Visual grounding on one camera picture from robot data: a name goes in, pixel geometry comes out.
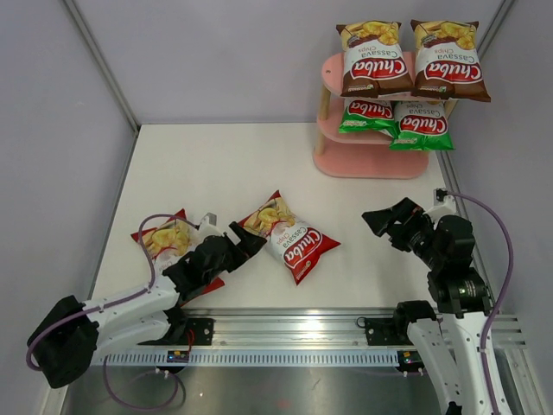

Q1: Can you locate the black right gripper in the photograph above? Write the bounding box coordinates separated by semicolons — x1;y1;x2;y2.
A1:
362;196;445;269

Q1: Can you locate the red Chuba chips bag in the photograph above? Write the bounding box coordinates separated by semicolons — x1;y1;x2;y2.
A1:
238;190;340;285
131;208;223;290

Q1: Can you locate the green Chuba chips bag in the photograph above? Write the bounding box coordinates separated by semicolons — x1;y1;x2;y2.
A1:
338;98;396;137
390;101;454;151

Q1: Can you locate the small brown Chuba chips bag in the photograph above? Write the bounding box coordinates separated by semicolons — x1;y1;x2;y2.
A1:
336;20;414;99

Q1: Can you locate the large brown Chuba chips bag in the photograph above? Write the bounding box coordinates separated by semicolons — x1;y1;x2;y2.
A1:
410;20;491;102

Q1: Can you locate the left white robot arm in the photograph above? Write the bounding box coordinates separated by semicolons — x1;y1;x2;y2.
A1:
26;222;267;388

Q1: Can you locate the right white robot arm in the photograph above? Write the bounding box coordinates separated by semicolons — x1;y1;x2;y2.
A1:
362;189;512;414

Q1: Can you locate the pink three-tier shelf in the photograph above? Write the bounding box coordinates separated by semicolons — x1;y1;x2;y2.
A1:
313;53;430;179

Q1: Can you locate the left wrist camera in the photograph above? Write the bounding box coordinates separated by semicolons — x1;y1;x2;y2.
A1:
198;213;217;229

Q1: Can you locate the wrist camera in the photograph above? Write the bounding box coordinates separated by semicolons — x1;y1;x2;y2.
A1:
198;213;217;229
428;188;457;219

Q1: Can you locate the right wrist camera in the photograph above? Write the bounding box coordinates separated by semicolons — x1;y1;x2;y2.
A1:
428;188;457;219

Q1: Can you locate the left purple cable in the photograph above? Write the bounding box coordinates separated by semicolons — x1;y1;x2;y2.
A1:
25;214;200;410

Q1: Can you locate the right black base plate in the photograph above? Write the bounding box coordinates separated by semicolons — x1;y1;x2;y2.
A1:
362;317;413;346

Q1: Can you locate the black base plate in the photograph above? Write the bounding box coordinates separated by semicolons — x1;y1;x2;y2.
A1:
362;317;413;346
140;317;215;347

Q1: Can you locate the aluminium mounting rail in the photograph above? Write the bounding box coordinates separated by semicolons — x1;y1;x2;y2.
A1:
92;307;528;350

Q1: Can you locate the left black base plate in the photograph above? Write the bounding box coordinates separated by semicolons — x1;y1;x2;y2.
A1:
140;317;215;347

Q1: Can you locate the white slotted cable duct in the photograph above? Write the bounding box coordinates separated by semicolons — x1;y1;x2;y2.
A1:
97;347;399;367

